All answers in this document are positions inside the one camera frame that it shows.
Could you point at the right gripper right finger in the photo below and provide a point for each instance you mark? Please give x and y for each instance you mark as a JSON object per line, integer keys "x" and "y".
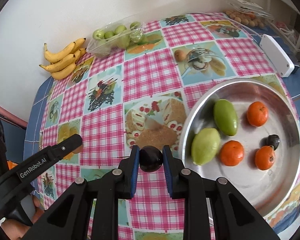
{"x": 214, "y": 203}

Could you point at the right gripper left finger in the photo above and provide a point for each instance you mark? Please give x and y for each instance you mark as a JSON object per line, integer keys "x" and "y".
{"x": 89, "y": 208}

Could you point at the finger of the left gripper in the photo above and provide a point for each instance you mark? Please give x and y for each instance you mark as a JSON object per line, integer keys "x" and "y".
{"x": 26, "y": 172}

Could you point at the orange with stem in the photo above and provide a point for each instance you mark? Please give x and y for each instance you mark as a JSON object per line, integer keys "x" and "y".
{"x": 231, "y": 153}

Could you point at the large green mango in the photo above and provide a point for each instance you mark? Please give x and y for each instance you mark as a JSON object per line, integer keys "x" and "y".
{"x": 205, "y": 146}

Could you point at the dark plum front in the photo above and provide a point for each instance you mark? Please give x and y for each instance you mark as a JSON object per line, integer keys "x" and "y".
{"x": 150, "y": 159}

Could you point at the dark plum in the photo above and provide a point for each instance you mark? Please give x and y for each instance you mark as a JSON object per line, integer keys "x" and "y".
{"x": 273, "y": 140}
{"x": 150, "y": 159}

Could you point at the bag of green fruits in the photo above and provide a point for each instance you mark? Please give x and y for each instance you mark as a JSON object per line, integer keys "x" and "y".
{"x": 115, "y": 36}

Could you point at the bag of small brown fruits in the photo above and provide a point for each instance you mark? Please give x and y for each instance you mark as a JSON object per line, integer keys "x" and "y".
{"x": 248, "y": 13}

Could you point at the silver metal bowl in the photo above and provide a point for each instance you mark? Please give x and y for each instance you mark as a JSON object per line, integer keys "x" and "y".
{"x": 265, "y": 190}

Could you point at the pink checkered tablecloth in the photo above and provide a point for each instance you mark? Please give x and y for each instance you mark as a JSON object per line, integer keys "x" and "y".
{"x": 152, "y": 209}

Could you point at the yellow banana bunch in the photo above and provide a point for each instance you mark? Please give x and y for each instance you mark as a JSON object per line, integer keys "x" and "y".
{"x": 64, "y": 62}

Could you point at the white power adapter box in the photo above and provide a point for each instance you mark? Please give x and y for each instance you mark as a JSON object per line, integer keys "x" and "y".
{"x": 279, "y": 58}

